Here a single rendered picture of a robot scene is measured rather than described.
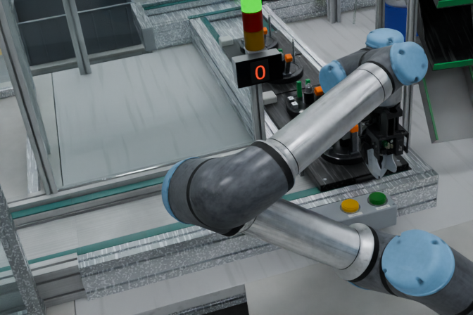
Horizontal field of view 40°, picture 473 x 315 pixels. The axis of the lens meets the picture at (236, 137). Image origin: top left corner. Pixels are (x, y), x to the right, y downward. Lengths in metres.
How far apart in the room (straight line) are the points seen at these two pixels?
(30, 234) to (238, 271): 0.54
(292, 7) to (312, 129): 1.81
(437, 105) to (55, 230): 1.03
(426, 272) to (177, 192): 0.45
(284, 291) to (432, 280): 0.42
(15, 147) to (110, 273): 0.82
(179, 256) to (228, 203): 0.55
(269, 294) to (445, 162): 0.69
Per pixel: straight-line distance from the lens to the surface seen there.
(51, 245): 1.66
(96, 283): 1.53
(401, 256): 1.22
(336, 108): 1.07
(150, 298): 1.53
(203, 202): 1.00
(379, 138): 1.40
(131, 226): 1.64
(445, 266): 1.20
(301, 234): 1.18
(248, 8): 1.57
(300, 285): 1.51
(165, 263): 1.53
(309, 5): 2.85
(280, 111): 1.92
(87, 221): 1.70
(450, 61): 1.68
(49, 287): 1.54
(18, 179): 2.05
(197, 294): 1.51
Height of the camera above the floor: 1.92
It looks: 32 degrees down
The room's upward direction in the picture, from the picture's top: 6 degrees counter-clockwise
